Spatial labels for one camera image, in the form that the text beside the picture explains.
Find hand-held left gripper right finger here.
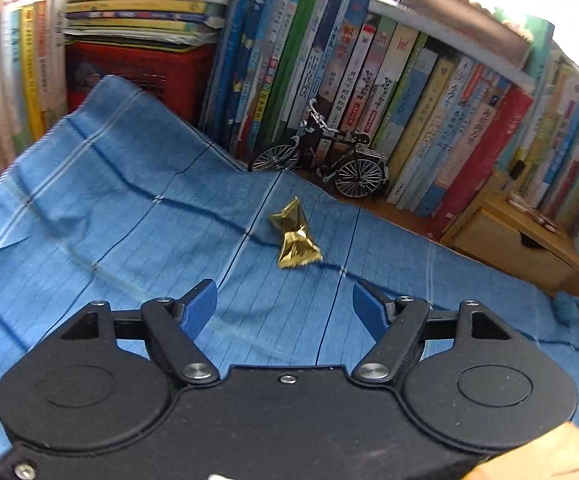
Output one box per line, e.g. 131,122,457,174
352,280,523,385

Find row of upright books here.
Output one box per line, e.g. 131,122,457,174
199,0,535,238
494,15,579,266
0,0,70,206

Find grey flat book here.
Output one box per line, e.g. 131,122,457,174
399,0,535,68

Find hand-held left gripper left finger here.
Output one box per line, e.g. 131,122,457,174
44,279,221,386

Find blue checked cloth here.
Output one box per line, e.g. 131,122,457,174
0,75,579,456

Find red plastic crate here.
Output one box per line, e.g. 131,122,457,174
65,42,217,126

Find light wooden board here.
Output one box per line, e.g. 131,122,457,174
474,422,579,480

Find wooden bead string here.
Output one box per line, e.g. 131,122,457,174
444,0,533,41

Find pens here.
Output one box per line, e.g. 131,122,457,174
507,195,560,231

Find stack of flat books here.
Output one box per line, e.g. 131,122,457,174
62,0,235,51

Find wooden shelf with drawers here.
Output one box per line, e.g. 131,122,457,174
439,170,579,306

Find small gold candy wrapper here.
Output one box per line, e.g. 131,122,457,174
268,196,323,271

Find black model bicycle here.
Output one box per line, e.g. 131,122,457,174
252,99,390,201

